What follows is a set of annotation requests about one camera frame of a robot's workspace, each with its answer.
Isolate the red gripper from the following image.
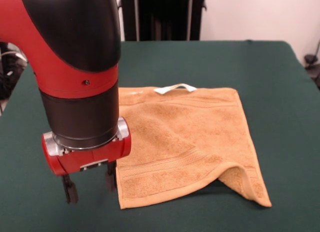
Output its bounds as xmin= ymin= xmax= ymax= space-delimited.
xmin=41 ymin=116 xmax=132 ymax=204

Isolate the tan terry cloth towel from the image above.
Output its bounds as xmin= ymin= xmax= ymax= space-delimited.
xmin=115 ymin=83 xmax=273 ymax=209

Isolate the black metal stand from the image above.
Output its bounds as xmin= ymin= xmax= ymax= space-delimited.
xmin=116 ymin=0 xmax=208 ymax=42

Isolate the dark green table cloth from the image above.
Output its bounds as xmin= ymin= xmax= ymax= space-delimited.
xmin=0 ymin=40 xmax=320 ymax=232

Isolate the black plug adapter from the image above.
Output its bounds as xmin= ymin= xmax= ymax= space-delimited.
xmin=303 ymin=54 xmax=320 ymax=89

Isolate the black cable bundle with white cable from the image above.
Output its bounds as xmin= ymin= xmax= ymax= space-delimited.
xmin=0 ymin=43 xmax=28 ymax=100

